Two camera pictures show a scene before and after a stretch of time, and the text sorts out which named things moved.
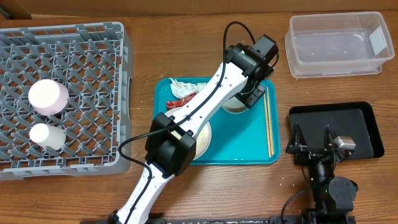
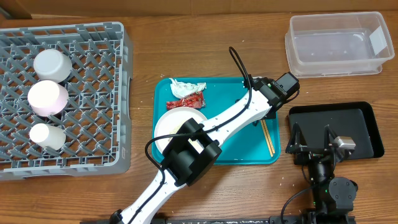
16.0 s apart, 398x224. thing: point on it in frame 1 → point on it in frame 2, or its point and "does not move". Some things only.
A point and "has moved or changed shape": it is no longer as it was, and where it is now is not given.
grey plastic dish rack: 94,62 does not move
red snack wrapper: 171,104 does not move
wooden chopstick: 267,129 has moved or changed shape
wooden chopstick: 270,117 has moved or changed shape
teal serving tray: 162,94 → 248,145
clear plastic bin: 337,45 does not move
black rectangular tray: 354,120 does not move
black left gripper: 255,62 → 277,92
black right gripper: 311,154 does not move
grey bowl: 234,105 → 53,65
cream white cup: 50,136 does not move
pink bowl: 48,97 does not move
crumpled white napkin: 182,89 does not move
